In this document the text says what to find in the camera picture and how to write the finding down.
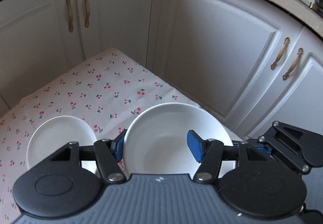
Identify floral bowl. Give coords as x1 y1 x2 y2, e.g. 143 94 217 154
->
123 103 233 176
26 115 97 169

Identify white kitchen cabinets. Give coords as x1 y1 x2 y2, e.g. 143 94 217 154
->
1 0 322 137

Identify cherry print tablecloth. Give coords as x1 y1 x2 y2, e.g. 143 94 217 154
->
0 47 243 222

